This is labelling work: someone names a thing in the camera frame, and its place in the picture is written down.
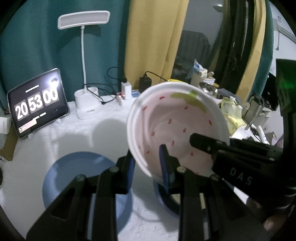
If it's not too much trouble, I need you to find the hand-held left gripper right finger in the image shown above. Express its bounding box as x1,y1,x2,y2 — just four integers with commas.
159,144,271,241

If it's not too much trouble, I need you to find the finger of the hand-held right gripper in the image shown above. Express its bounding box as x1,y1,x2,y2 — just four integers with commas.
228,138,284,154
189,133,234,160

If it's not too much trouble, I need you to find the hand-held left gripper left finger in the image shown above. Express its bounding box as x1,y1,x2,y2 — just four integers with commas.
26,149,136,241

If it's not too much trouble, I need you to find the pink strawberry print bowl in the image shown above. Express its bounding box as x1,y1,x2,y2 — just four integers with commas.
127,82,230,183

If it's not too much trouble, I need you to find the dark blue bowl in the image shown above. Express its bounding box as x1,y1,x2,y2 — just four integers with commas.
153,181,182,217

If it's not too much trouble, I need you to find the blue plate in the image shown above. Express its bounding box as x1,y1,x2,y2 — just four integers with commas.
42,152,134,232

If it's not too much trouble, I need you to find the person's right hand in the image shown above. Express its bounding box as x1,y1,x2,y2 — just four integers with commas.
262,214,289,232

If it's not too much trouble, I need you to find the yellow-green tissue pack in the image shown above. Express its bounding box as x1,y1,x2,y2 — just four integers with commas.
220,97,247,137

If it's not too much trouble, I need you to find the grey metal device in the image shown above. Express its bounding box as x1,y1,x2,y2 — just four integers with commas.
242,93,271,121

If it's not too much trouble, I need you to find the pink steel-lined bowl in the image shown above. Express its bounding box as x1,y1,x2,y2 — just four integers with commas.
199,82,223,103

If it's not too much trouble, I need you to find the white utensil basket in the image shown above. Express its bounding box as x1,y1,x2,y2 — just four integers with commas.
191,72,215,87

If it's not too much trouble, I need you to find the white power strip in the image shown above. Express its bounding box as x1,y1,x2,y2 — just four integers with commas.
116,90,141,107

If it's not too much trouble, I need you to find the blue snack packet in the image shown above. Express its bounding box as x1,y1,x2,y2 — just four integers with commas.
193,59,208,75

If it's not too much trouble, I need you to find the black power adapter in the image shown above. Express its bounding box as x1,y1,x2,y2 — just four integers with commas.
139,77,152,93

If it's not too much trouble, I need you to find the white charger plug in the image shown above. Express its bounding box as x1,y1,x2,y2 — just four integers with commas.
121,82,131,100

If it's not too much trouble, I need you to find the yellow curtain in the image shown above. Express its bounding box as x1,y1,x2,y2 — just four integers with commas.
238,0,266,102
125,0,189,91

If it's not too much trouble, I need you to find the teal curtain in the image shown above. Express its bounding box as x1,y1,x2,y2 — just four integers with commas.
252,0,275,102
0,0,130,109

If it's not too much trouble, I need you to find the glass sliding door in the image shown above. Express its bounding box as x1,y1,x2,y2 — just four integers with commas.
171,0,255,93

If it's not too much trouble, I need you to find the tablet with clock display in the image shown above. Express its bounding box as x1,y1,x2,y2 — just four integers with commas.
7,68,70,139

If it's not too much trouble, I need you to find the white air conditioner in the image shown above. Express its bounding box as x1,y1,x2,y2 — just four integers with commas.
274,17,296,43

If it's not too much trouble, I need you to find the cardboard box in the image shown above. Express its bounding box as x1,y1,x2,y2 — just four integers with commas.
0,132,18,161

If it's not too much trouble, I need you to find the small white box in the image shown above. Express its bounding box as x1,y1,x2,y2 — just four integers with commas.
0,116,11,135

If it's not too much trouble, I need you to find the white desk lamp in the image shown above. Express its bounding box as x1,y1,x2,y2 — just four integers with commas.
58,10,110,120

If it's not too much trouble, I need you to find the black adapter cable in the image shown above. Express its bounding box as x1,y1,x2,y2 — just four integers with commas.
143,71,167,82

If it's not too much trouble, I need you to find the black charger cable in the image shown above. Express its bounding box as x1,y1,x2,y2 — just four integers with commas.
84,67,126,105

